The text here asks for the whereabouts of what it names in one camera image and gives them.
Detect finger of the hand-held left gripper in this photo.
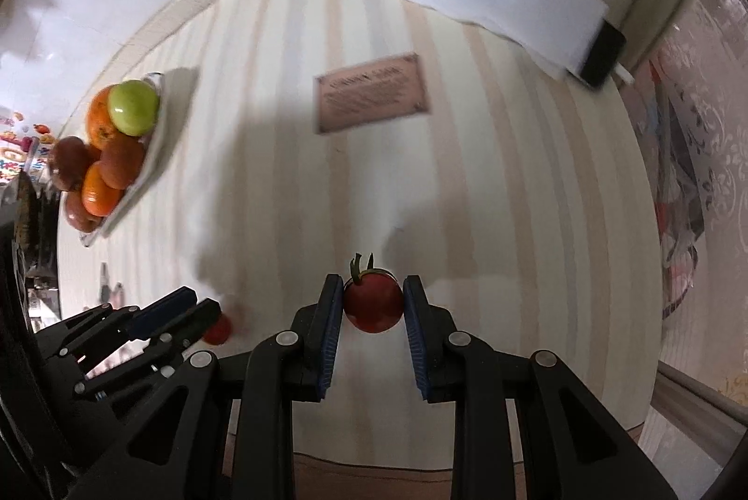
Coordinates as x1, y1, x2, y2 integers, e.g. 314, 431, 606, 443
73, 298, 223, 401
35, 286, 198, 361

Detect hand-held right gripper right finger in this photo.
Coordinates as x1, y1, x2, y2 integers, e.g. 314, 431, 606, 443
403, 275, 682, 500

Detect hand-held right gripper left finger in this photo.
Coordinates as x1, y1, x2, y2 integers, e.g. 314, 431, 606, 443
64, 273, 345, 500

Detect stemless cherry tomato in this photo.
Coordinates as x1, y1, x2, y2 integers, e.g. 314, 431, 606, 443
201, 314, 233, 346

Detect cherry tomato with stem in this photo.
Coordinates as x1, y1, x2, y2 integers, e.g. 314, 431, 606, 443
343, 253, 405, 334

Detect dark red apple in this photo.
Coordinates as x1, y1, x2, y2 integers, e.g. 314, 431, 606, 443
64, 190, 103, 233
48, 136, 100, 193

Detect medium orange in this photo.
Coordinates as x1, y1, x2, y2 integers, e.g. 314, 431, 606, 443
80, 162, 125, 217

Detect dark brownish orange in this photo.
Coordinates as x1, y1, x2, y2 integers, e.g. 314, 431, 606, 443
99, 133, 146, 189

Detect large orange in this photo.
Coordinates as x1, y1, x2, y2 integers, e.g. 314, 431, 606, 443
86, 86, 126, 150

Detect green apple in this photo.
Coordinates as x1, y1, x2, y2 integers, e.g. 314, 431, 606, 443
107, 79, 161, 137

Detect oval patterned ceramic plate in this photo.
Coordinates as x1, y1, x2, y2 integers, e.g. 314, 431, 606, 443
79, 68, 200, 250

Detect brown label patch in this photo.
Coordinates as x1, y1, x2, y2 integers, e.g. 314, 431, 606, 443
314, 53, 432, 135

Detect black phone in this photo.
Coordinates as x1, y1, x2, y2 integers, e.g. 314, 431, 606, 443
578, 21, 627, 91

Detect patterned frosted glass door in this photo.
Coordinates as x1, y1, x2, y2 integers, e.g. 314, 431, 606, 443
619, 0, 748, 407

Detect colourful wall stickers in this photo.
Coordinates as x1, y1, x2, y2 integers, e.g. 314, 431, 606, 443
0, 111, 56, 182

